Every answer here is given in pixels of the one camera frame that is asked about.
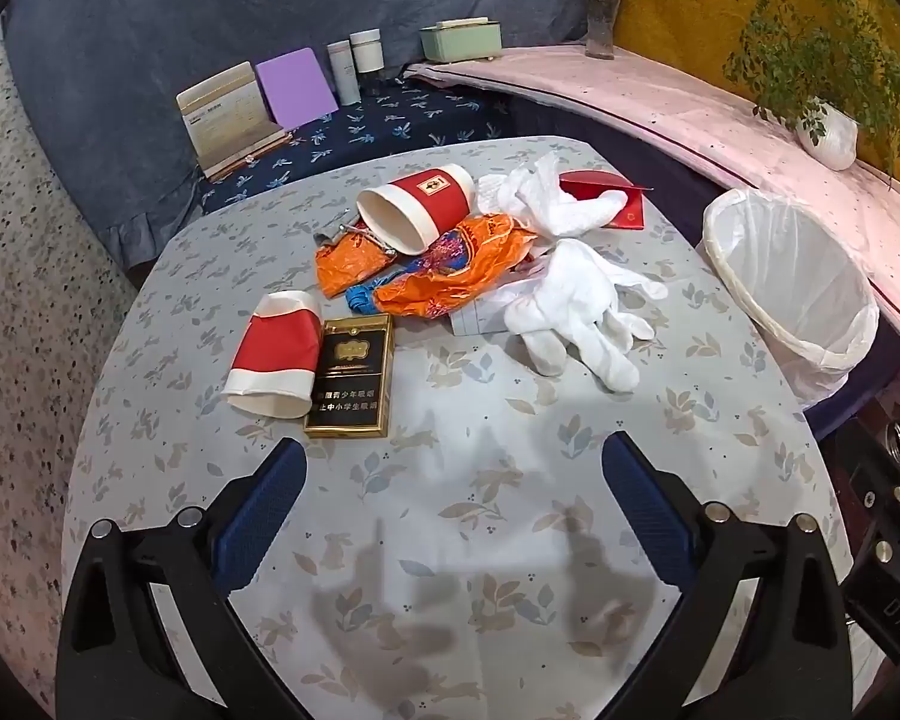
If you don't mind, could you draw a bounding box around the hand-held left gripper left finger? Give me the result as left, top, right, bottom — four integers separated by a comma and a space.
56, 436, 308, 720

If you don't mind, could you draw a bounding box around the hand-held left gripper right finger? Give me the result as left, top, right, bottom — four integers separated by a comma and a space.
601, 431, 871, 720

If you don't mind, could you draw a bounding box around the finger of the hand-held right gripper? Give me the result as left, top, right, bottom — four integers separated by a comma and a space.
840, 416, 900, 578

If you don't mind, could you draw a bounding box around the trash bin with white bag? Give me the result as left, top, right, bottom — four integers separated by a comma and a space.
701, 187, 881, 413

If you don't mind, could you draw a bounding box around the white cotton glove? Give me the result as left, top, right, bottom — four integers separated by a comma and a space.
504, 238, 668, 393
478, 151, 629, 235

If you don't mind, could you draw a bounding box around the large orange patterned wrapper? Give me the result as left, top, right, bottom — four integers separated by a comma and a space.
371, 214, 539, 322

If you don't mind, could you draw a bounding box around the red paper cup with emblem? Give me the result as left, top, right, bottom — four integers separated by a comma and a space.
356, 163, 481, 257

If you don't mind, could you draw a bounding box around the black gold cigarette box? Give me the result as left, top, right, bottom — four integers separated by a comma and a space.
303, 313, 395, 439

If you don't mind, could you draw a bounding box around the plain red white paper cup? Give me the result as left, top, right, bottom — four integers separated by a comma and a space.
221, 289, 325, 421

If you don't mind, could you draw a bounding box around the grey floral tablecloth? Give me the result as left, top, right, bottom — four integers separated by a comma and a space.
60, 136, 856, 720

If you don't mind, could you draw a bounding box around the blue wrapper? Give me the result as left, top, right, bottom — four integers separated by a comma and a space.
345, 281, 391, 316

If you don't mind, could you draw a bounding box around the small orange wrapper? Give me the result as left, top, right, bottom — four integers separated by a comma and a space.
315, 229, 395, 297

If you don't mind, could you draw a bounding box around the red envelope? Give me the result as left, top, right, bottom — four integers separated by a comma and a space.
559, 171, 646, 230

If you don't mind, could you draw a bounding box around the green plant in white pot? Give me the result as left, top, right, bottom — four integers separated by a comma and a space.
686, 0, 900, 172

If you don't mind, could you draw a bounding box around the navy leaf print cloth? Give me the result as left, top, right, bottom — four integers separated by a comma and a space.
195, 79, 511, 215

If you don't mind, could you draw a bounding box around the pink printed cloth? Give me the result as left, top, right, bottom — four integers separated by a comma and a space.
405, 43, 900, 361

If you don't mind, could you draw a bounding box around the purple card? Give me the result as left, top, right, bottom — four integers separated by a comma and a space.
255, 48, 340, 128

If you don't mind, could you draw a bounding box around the white round jar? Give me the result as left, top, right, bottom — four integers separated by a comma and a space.
349, 28, 385, 74

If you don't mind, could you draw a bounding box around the glass vase with pink flowers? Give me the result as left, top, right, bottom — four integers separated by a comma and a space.
557, 0, 641, 61

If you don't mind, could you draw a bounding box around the yellow patterned cloth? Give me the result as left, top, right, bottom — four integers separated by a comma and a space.
615, 0, 900, 203

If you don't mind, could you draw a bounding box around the pale green tissue box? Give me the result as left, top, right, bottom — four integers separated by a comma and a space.
420, 17, 503, 65

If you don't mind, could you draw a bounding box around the blue grey backdrop cloth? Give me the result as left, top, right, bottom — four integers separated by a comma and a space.
0, 0, 631, 271

